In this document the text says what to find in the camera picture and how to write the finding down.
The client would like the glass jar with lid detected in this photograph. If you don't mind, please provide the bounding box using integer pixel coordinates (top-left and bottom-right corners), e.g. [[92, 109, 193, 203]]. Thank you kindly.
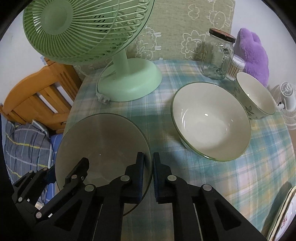
[[201, 28, 236, 80]]

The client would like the white floor fan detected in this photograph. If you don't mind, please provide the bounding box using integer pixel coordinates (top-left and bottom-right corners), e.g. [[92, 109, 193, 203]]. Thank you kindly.
[[271, 82, 295, 131]]

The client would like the purple plush toy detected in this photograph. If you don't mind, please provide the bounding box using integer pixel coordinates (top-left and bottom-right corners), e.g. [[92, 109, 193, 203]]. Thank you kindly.
[[234, 28, 269, 87]]

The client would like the green sheep pattern mat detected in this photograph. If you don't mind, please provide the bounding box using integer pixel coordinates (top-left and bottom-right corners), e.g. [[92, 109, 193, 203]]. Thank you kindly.
[[126, 0, 235, 60]]

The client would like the blue plaid pillow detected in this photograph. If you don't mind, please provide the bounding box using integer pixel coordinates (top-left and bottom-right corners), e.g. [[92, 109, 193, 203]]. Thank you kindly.
[[4, 120, 53, 183]]

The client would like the wooden bed headboard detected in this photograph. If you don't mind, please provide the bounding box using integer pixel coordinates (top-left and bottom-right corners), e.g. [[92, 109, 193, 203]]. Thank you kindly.
[[1, 58, 82, 133]]

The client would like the white red-trimmed plate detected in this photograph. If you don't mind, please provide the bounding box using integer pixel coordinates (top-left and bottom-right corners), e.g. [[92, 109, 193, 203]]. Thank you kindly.
[[267, 186, 295, 240]]

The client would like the green floral bowl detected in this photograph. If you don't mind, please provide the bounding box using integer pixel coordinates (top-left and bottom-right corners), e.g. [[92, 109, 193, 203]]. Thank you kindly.
[[55, 112, 153, 217], [171, 82, 251, 162], [234, 72, 276, 120]]

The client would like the cotton swab container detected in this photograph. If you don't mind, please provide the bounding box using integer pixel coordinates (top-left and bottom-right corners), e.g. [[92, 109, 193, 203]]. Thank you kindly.
[[226, 55, 246, 81]]

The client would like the green desk fan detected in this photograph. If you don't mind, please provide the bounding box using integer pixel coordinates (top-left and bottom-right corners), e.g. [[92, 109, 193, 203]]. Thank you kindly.
[[23, 0, 162, 104]]

